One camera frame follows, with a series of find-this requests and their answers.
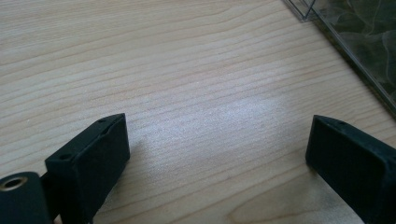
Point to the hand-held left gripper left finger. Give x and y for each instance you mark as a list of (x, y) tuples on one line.
[(90, 168)]

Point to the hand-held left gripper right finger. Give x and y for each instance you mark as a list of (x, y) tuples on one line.
[(351, 161)]

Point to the clear plastic box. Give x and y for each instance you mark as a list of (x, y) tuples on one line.
[(361, 34)]

